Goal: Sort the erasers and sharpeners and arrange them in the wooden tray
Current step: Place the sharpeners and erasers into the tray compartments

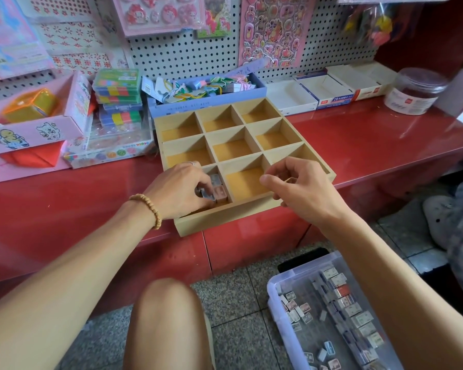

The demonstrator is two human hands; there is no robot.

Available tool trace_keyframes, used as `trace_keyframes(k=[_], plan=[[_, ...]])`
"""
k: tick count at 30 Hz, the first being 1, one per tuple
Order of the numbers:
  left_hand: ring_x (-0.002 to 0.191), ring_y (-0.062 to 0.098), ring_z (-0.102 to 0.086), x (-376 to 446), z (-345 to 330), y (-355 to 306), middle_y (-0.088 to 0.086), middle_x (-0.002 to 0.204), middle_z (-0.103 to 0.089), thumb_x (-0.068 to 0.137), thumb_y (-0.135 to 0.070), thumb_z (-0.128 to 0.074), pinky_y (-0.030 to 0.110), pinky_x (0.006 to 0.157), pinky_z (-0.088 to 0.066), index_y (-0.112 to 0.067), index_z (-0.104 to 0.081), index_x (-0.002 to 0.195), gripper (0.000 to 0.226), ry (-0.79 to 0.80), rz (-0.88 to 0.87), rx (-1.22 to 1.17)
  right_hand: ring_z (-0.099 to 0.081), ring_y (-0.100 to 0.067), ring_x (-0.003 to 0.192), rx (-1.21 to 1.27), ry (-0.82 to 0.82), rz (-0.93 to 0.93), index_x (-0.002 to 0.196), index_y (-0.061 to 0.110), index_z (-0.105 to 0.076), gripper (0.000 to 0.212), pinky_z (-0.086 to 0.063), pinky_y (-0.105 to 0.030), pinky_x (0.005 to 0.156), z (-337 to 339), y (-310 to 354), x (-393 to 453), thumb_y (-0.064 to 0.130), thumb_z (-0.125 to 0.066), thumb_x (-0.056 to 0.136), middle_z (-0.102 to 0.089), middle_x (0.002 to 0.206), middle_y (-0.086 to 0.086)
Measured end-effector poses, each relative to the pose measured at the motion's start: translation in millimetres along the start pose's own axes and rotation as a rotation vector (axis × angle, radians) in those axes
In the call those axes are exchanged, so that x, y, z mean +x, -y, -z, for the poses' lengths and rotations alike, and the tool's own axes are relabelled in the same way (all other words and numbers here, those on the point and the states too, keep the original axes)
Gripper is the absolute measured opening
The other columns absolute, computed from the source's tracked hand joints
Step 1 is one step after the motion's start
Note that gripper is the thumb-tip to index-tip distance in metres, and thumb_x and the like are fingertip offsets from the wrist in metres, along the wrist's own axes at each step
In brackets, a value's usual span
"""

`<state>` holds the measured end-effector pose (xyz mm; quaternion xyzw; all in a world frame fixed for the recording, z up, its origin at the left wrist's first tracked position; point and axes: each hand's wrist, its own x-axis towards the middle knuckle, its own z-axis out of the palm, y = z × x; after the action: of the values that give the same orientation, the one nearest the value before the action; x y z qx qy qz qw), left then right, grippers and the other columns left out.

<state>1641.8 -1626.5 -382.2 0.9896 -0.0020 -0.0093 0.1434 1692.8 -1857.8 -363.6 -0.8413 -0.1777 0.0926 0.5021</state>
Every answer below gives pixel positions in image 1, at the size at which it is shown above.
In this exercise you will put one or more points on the red patterned sticker sheet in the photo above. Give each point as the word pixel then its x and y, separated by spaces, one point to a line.
pixel 77 46

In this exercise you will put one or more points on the blue box of trinkets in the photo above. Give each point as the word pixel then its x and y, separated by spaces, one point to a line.
pixel 204 92

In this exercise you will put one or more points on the red display counter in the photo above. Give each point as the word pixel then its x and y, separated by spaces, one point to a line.
pixel 62 212

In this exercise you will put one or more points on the person's left leg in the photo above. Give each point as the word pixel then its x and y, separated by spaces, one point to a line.
pixel 168 327

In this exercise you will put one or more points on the round clear plastic jar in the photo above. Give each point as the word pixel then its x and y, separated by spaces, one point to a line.
pixel 415 92

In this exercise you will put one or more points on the clear plastic storage bin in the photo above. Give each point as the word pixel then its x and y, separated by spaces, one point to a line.
pixel 293 350

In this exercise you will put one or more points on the pile of boxed erasers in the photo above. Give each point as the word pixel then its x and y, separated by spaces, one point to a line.
pixel 301 319

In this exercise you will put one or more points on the stack of colourful packs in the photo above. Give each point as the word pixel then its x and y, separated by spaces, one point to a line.
pixel 117 96

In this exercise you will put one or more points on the person's left forearm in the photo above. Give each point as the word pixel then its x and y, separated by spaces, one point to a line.
pixel 62 296

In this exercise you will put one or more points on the person's right forearm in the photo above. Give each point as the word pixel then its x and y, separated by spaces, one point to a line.
pixel 409 296

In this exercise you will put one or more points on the pastel cartoon sticker pack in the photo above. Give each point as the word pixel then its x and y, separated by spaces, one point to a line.
pixel 11 38

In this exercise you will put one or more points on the row of erasers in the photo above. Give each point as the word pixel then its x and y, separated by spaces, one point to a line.
pixel 351 312

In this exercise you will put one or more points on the white pegboard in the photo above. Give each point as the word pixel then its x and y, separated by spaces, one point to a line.
pixel 177 57

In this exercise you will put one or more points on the pink tray of trinkets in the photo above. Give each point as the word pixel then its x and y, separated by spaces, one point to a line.
pixel 31 131

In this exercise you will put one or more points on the pink sticker pack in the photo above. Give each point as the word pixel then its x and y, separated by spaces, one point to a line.
pixel 276 30
pixel 154 13

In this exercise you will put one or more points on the white tray box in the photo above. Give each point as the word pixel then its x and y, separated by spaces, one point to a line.
pixel 289 97
pixel 363 79
pixel 324 90

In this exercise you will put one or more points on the person's right hand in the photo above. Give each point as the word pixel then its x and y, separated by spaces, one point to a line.
pixel 309 192

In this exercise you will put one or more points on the wooden compartment tray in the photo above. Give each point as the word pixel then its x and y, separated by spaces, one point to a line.
pixel 239 142

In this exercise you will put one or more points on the person's left hand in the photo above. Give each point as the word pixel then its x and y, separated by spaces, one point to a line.
pixel 177 192

